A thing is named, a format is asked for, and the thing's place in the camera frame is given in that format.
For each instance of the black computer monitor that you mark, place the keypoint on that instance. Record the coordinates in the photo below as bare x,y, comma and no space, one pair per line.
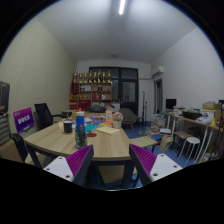
171,103

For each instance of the black office chair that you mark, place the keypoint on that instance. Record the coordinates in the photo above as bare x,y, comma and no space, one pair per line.
43,115

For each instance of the beige armchair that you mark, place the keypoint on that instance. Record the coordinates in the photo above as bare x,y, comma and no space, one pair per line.
128,116

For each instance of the white round stool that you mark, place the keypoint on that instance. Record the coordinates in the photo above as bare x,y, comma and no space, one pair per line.
192,141

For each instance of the purple sign board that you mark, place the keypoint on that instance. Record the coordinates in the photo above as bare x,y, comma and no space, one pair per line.
23,119

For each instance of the dark framed glass door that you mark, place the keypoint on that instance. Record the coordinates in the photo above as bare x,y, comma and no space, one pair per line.
128,90

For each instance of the orange standing card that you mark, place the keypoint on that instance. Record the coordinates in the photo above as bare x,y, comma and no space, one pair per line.
109,116

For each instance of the black cup white inside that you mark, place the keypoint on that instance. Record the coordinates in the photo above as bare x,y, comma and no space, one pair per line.
67,127

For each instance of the teal and white book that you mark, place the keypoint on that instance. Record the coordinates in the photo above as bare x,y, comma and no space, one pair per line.
90,128

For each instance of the flat round red coaster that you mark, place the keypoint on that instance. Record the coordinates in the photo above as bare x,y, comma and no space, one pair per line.
92,135

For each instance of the yellow gift box red ribbon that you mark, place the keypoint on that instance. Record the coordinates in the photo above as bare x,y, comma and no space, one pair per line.
74,114

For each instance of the long ceiling light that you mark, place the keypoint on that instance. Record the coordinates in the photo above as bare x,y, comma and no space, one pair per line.
122,6

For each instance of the white wall air conditioner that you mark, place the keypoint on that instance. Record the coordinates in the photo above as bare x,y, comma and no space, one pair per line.
158,70

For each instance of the wooden shelf unit with trophies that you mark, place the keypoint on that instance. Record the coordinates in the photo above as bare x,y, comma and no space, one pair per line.
91,91

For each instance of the pale yellow envelope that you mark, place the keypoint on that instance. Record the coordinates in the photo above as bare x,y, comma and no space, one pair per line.
107,130

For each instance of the pink flowers in white pot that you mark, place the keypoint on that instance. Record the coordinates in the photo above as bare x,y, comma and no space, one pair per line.
117,119

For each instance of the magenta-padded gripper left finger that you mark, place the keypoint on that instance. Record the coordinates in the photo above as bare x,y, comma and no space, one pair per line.
78,160

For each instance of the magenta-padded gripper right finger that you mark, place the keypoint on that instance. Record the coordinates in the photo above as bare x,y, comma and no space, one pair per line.
144,160

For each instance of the low black chair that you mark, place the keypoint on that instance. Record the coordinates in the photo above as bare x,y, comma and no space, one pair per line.
18,143

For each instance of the long wooden side desk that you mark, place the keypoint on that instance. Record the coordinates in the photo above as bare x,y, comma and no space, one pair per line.
196,122

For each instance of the blue drink bottle white cap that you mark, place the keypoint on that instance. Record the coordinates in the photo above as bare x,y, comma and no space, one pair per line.
80,128

